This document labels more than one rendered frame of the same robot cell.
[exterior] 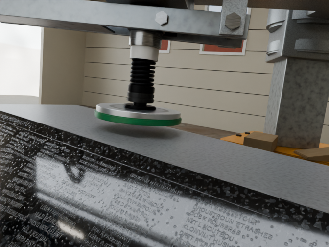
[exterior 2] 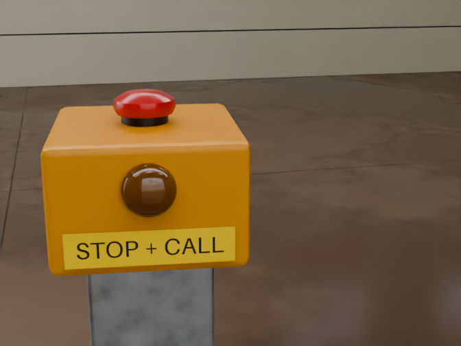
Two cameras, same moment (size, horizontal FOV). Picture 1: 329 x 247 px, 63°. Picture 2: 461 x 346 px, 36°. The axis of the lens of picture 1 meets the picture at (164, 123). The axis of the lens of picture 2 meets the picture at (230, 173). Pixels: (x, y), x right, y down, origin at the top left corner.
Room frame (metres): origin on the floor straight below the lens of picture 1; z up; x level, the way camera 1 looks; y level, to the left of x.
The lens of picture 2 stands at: (0.85, 2.31, 1.18)
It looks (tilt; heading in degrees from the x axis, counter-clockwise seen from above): 17 degrees down; 316
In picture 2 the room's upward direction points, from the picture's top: straight up
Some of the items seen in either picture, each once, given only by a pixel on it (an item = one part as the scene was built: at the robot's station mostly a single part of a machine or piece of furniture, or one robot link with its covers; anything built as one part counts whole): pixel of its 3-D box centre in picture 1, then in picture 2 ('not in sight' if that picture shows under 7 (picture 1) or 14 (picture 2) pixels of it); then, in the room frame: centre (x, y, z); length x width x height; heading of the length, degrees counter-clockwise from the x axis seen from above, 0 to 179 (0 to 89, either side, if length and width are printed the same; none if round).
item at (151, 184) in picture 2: not in sight; (149, 190); (1.16, 2.08, 1.05); 0.03 x 0.02 x 0.03; 54
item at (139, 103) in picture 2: not in sight; (144, 106); (1.21, 2.05, 1.09); 0.04 x 0.04 x 0.02
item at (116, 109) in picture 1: (139, 110); not in sight; (0.68, 0.07, 0.92); 0.21 x 0.21 x 0.01
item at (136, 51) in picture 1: (144, 52); not in sight; (0.68, 0.07, 1.06); 0.07 x 0.07 x 0.04
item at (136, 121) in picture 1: (139, 111); not in sight; (0.68, 0.07, 0.92); 0.22 x 0.22 x 0.04
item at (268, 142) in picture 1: (261, 142); not in sight; (1.04, -0.39, 0.81); 0.20 x 0.10 x 0.05; 152
